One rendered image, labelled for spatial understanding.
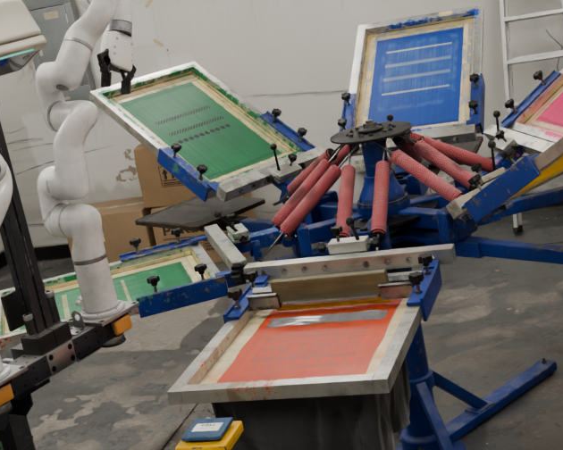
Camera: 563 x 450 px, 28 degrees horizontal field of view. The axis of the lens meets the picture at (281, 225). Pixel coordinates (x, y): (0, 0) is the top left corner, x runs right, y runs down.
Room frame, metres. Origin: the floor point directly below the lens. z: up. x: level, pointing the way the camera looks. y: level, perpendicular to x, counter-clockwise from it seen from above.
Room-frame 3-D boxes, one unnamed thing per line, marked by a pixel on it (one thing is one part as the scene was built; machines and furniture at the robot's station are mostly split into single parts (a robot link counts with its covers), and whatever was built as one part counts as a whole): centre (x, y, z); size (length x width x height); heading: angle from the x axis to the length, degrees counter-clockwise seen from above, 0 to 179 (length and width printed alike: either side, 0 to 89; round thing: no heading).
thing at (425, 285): (3.10, -0.37, 0.98); 0.30 x 0.05 x 0.07; 161
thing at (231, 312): (3.29, 0.15, 0.98); 0.30 x 0.05 x 0.07; 161
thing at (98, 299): (3.03, 0.55, 1.21); 0.16 x 0.13 x 0.15; 54
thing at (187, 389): (2.97, -0.03, 0.97); 0.79 x 0.58 x 0.04; 161
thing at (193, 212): (4.47, 0.06, 0.91); 1.34 x 0.40 x 0.08; 41
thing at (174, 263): (3.80, 0.51, 1.05); 1.08 x 0.61 x 0.23; 101
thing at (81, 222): (3.02, 0.55, 1.37); 0.13 x 0.10 x 0.16; 50
